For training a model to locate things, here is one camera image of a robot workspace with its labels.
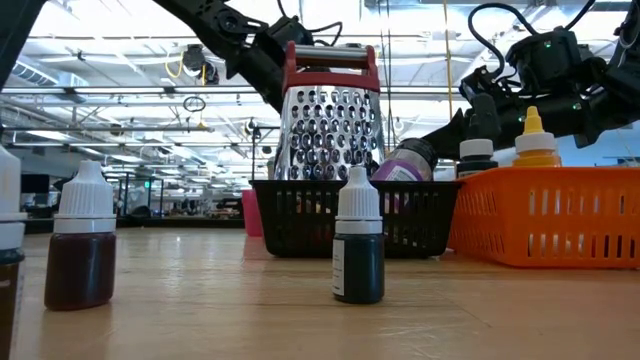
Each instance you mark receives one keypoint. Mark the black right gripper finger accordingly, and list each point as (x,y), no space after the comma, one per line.
(450,137)

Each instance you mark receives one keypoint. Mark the black food colouring bottle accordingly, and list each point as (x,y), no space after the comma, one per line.
(476,155)

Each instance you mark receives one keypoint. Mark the purple label spice jar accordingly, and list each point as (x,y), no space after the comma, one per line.
(405,160)

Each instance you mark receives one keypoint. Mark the yellow food colouring bottle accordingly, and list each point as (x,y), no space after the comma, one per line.
(536,145)

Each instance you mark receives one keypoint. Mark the dark teal dropper bottle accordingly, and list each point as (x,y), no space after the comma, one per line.
(359,260)

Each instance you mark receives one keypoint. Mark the dark red dropper bottle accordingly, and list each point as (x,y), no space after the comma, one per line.
(80,260)

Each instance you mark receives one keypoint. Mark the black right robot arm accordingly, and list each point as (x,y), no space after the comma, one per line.
(625,85)

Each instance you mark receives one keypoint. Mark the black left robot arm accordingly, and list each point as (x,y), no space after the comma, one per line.
(200,12)

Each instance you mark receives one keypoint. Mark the orange plastic basket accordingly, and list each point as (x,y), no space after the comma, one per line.
(550,225)

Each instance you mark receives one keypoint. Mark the pink plastic tray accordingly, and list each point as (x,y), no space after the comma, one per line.
(252,215)

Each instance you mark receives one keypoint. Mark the black plastic basket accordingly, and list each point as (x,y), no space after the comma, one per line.
(310,220)

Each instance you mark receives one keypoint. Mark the brown dropper bottle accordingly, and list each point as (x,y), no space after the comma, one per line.
(9,250)

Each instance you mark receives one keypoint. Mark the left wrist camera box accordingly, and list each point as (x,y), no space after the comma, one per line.
(292,31)

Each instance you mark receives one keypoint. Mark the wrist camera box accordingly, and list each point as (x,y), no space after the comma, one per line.
(545,60)
(292,31)

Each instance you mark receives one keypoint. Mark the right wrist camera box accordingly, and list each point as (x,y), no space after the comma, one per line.
(545,60)

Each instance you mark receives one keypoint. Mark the distant black frame workstation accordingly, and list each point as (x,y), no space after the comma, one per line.
(140,197)

